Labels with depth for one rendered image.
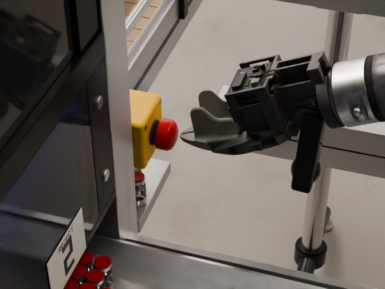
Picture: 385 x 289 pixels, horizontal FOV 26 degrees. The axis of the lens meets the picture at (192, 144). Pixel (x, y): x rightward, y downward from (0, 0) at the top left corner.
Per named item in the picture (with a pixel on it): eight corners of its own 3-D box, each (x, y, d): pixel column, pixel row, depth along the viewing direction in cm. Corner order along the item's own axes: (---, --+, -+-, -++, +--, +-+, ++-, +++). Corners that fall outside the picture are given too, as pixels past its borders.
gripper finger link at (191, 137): (165, 105, 103) (232, 92, 98) (185, 143, 106) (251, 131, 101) (157, 120, 101) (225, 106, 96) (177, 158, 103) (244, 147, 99)
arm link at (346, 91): (389, 97, 97) (380, 139, 91) (351, 104, 99) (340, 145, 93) (369, 42, 93) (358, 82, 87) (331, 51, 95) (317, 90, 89)
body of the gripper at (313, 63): (235, 62, 100) (329, 40, 95) (260, 119, 105) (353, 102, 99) (217, 98, 95) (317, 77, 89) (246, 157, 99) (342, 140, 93)
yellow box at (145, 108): (92, 160, 107) (87, 115, 103) (113, 127, 113) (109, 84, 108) (147, 171, 105) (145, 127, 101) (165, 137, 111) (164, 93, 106)
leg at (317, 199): (287, 270, 211) (316, 2, 162) (295, 246, 217) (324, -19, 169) (323, 278, 209) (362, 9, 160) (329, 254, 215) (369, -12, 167)
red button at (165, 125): (142, 152, 106) (141, 128, 103) (153, 133, 109) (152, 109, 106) (171, 158, 105) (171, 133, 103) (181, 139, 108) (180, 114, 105)
